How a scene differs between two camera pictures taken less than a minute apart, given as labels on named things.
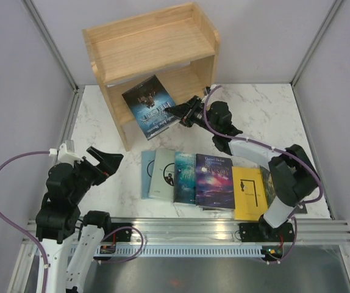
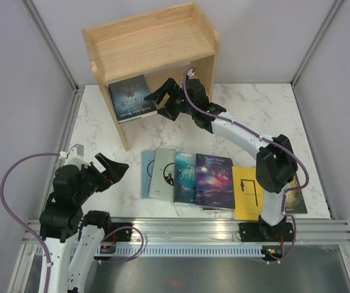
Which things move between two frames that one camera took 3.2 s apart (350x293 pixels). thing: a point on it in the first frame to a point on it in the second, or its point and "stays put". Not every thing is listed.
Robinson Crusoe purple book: x=214 y=185 stays put
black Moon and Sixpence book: x=216 y=209 stays put
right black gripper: x=185 y=112 to x=172 y=89
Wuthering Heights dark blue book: x=148 y=102 to x=128 y=96
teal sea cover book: x=185 y=177 stays put
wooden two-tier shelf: x=177 y=44 stays put
